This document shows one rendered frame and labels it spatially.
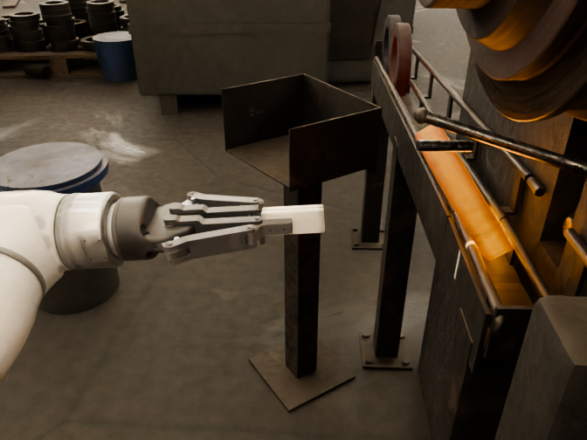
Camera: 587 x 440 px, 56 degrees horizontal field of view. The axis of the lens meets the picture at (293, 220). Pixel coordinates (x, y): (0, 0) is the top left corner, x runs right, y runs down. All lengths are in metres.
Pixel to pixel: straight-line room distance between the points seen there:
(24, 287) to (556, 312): 0.49
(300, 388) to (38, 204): 0.91
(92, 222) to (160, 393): 0.87
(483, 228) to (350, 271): 1.19
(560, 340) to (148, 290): 1.47
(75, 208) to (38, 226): 0.04
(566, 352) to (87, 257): 0.48
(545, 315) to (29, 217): 0.52
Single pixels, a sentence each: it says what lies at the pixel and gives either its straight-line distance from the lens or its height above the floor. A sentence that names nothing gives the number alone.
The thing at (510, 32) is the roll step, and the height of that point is 0.97.
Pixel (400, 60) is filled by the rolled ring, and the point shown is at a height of 0.71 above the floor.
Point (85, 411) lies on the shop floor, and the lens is 1.47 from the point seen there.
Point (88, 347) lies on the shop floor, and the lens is 1.63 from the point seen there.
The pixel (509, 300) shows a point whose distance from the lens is 0.69.
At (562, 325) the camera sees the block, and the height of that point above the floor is 0.80.
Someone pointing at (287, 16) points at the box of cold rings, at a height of 0.52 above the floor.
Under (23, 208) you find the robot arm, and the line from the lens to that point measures 0.67.
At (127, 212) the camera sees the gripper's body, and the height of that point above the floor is 0.76.
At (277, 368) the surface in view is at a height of 0.01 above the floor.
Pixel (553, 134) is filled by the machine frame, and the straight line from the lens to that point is 0.71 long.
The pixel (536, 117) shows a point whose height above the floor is 0.91.
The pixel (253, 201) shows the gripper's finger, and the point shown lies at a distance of 0.65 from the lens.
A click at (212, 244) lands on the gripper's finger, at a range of 0.60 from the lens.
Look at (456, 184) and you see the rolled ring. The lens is 0.63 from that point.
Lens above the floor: 1.07
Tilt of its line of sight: 31 degrees down
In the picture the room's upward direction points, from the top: straight up
